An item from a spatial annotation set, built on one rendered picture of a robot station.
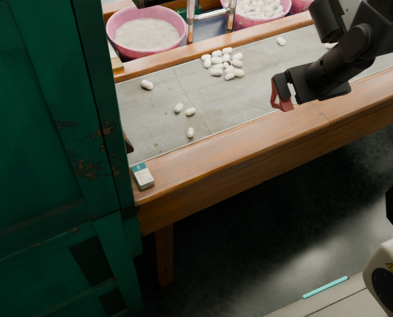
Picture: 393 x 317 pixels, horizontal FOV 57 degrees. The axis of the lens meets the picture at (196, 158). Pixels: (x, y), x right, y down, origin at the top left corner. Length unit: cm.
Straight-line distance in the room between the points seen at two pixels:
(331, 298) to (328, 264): 38
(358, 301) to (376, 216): 64
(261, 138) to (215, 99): 20
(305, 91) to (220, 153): 34
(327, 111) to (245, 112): 23
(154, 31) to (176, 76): 25
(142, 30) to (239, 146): 60
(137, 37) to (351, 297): 113
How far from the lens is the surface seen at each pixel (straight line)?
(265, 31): 133
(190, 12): 118
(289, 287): 162
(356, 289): 140
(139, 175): 85
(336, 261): 174
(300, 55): 131
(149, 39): 130
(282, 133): 99
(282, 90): 66
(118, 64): 114
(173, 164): 89
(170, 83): 112
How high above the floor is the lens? 149
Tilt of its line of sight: 54 degrees down
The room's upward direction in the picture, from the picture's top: 5 degrees clockwise
